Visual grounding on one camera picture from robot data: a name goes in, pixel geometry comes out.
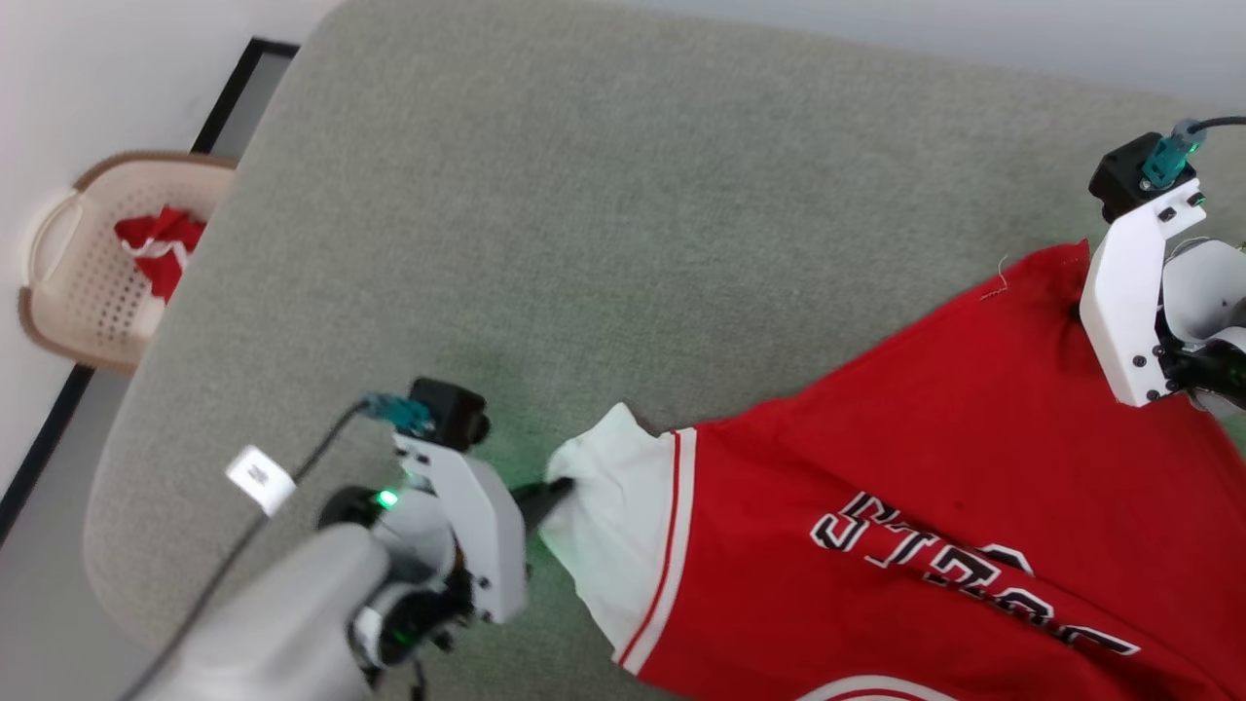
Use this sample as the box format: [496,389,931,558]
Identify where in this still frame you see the teal camera connector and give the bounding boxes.
[358,393,435,435]
[1141,119,1206,191]

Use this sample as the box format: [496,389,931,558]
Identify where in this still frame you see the teal right camera connector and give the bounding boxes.
[1141,119,1206,191]

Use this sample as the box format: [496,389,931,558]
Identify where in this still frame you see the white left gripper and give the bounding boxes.
[394,433,575,625]

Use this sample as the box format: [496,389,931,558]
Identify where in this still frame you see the teal left camera connector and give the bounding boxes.
[358,393,435,435]

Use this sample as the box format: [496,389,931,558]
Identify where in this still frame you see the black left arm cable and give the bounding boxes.
[122,404,369,701]

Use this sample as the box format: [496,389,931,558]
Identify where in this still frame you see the beige plastic laundry basket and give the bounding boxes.
[18,151,238,376]

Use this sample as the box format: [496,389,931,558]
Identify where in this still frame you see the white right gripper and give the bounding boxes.
[1081,178,1208,408]

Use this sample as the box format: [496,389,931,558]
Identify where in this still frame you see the red white garment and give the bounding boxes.
[115,204,207,303]

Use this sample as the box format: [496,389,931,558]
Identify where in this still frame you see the white cable tag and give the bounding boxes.
[226,445,296,517]

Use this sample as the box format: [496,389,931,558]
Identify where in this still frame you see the red basketball jersey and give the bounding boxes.
[538,240,1246,701]

